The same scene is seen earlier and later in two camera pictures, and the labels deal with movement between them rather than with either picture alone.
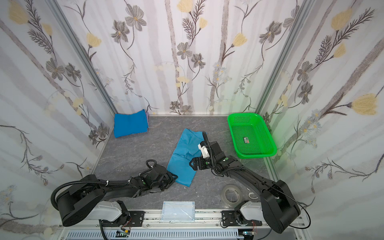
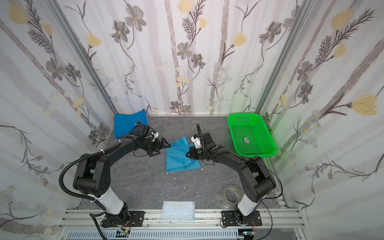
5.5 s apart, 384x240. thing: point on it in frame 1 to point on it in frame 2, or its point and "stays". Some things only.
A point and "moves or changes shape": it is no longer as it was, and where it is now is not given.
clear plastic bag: [178, 211] stays
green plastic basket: [250, 136] stays
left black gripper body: [163, 177] to [156, 145]
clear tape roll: [231, 196] stays
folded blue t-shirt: [125, 124] stays
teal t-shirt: [186, 149] moves or changes shape
